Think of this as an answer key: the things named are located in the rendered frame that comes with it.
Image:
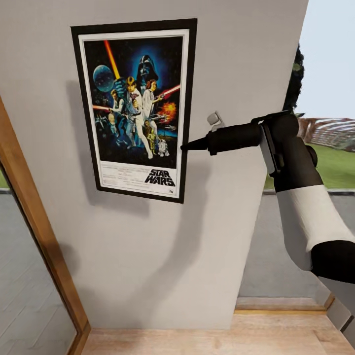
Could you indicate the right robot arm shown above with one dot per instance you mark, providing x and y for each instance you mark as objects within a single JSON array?
[{"x": 315, "y": 236}]

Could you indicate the fixed window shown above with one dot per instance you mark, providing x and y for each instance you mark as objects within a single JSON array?
[{"x": 321, "y": 95}]

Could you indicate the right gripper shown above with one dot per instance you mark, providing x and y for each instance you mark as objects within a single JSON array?
[{"x": 224, "y": 139}]

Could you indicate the poster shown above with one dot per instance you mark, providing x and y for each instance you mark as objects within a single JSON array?
[{"x": 136, "y": 83}]

